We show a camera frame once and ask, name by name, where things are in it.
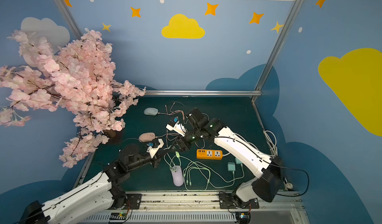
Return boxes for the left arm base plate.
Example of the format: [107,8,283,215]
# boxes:
[111,193,142,210]

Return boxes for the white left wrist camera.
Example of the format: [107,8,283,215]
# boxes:
[146,138,164,159]

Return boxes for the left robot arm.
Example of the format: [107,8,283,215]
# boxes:
[19,142,169,224]

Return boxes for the green charging cable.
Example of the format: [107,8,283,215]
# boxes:
[163,146,215,186]
[183,159,245,190]

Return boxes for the white power cords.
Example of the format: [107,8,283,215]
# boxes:
[232,130,293,190]

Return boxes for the pale blue wireless mouse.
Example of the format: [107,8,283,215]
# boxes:
[144,107,159,116]

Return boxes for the lavender wireless mouse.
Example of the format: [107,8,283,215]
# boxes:
[170,165,184,187]

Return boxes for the pink mouse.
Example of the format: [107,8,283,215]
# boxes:
[138,132,156,142]

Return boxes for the orange power strip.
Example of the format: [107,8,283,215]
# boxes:
[196,149,223,160]

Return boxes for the aluminium rail base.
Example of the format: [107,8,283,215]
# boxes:
[77,191,309,224]

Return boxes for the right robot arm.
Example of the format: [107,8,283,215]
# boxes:
[166,108,284,204]

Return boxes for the pink cherry blossom tree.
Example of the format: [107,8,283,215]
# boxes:
[1,30,146,168]

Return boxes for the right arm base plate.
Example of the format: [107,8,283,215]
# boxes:
[218,192,260,210]

